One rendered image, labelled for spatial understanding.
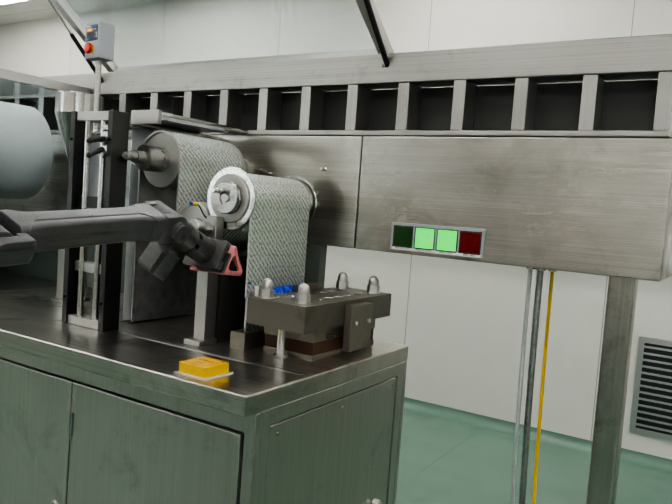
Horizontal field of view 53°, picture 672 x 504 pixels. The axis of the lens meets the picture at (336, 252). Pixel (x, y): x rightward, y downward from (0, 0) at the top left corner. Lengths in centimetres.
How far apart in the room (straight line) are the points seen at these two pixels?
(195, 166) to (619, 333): 112
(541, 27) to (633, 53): 259
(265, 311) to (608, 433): 87
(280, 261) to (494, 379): 267
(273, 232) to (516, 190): 59
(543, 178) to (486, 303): 257
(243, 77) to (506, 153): 84
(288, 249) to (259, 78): 57
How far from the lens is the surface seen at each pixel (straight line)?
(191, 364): 134
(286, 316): 146
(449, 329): 422
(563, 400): 408
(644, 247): 155
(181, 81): 224
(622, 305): 172
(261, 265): 161
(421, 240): 168
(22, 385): 179
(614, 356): 174
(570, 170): 158
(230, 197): 158
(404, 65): 177
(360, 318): 160
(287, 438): 137
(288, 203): 168
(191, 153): 176
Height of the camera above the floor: 125
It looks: 4 degrees down
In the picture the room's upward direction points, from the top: 4 degrees clockwise
